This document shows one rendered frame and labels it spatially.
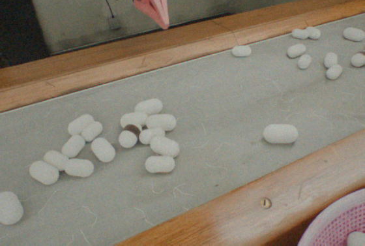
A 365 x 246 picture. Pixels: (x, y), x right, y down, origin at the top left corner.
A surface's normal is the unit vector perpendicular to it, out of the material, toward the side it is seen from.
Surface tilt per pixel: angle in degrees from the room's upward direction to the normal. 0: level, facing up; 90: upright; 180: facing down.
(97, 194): 0
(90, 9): 90
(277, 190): 0
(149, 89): 0
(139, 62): 45
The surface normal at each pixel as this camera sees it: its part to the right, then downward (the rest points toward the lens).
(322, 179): -0.06, -0.81
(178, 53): 0.27, -0.23
